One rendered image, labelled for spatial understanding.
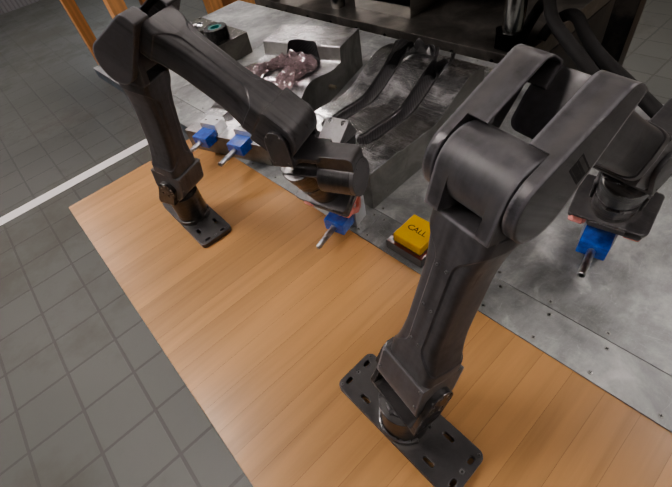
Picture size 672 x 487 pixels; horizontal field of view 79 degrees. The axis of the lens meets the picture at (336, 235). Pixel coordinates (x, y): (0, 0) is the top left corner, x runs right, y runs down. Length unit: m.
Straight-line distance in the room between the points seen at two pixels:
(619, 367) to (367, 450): 0.36
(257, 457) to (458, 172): 0.47
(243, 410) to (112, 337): 1.36
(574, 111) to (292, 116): 0.36
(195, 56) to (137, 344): 1.45
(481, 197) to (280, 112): 0.34
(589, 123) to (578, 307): 0.46
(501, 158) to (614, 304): 0.48
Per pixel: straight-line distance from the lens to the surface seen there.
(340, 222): 0.76
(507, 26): 1.39
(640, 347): 0.72
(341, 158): 0.56
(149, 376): 1.78
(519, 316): 0.70
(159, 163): 0.81
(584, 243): 0.76
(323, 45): 1.23
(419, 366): 0.44
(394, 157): 0.81
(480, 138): 0.32
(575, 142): 0.30
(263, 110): 0.56
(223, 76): 0.58
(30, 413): 2.01
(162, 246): 0.92
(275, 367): 0.67
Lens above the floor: 1.38
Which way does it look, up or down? 47 degrees down
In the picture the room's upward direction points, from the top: 13 degrees counter-clockwise
